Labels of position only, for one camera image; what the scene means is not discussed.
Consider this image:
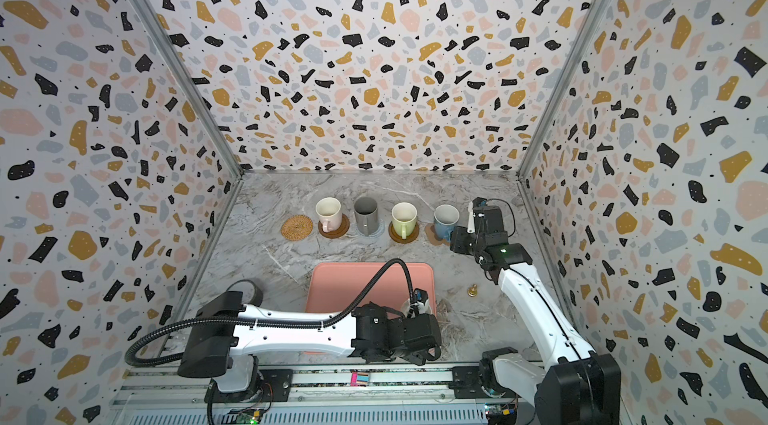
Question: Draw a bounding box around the cork paw coaster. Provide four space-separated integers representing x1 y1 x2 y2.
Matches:
425 224 449 246

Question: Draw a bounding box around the green mug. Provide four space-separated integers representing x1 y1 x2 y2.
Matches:
391 202 418 240

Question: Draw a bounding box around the light brown wooden coaster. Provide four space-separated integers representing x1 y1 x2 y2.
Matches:
388 222 421 245

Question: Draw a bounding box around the dark brown wooden coaster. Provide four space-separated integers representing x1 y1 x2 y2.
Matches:
317 214 350 239

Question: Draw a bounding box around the dark grey mug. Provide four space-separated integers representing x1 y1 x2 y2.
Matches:
354 196 379 236

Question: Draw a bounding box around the pink handled cream mug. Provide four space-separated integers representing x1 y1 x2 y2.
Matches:
315 197 343 232

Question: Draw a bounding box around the brown rattan woven coaster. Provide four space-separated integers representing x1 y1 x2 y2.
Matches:
280 215 315 242

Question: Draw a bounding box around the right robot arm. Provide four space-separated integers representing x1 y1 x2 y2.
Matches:
450 197 621 424

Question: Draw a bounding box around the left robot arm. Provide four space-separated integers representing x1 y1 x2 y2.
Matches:
124 258 442 394

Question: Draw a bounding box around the pink tray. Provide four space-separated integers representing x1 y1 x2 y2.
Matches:
305 263 437 314

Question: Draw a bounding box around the black tape roll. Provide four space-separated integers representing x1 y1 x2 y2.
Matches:
227 279 264 307

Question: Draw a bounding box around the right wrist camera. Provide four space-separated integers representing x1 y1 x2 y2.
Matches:
467 197 487 234

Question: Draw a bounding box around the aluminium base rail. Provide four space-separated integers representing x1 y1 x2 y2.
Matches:
107 361 631 425

